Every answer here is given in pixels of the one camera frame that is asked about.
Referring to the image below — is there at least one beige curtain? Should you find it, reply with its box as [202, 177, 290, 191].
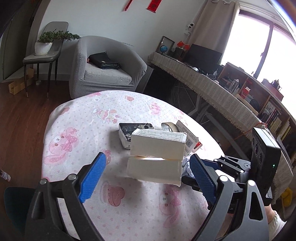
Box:
[187, 1, 240, 54]

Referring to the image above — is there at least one potted bonsai white pot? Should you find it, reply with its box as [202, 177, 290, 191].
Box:
[34, 30, 80, 56]

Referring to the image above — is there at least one framed picture with globe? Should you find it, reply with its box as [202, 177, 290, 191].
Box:
[156, 36, 175, 55]

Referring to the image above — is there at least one black tracking camera box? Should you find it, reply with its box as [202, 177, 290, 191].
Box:
[250, 127, 281, 206]

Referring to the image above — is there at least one grey armchair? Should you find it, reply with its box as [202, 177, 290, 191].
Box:
[69, 36, 147, 98]

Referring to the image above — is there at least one brown packing tape roll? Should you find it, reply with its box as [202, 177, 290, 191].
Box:
[161, 122, 179, 132]

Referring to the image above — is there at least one torn white card packaging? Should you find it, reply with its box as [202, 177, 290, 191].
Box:
[176, 120, 202, 156]

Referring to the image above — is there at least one white security camera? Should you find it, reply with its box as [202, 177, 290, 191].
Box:
[184, 23, 195, 35]

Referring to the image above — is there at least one pink cartoon tablecloth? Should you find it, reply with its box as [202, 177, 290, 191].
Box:
[42, 90, 223, 240]

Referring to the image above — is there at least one black handbag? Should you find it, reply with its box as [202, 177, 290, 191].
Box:
[87, 52, 120, 69]

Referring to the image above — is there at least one grey dining chair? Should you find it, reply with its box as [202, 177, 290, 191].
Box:
[22, 21, 69, 99]

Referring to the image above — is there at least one red scroll right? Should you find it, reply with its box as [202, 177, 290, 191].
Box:
[147, 0, 162, 13]

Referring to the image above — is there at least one wooden bookshelf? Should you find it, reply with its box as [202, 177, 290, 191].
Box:
[217, 62, 295, 164]

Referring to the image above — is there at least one paper ball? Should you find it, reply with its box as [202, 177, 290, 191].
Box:
[182, 156, 194, 178]

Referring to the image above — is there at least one cream sweater forearm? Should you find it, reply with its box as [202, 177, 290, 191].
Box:
[264, 205, 286, 241]

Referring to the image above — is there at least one cardboard box on floor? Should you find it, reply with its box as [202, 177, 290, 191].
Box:
[8, 68, 34, 95]

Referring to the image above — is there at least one black monitor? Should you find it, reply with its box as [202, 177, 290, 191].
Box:
[183, 44, 222, 74]

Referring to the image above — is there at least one white cardboard box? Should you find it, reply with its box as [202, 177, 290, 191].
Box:
[127, 129, 187, 187]

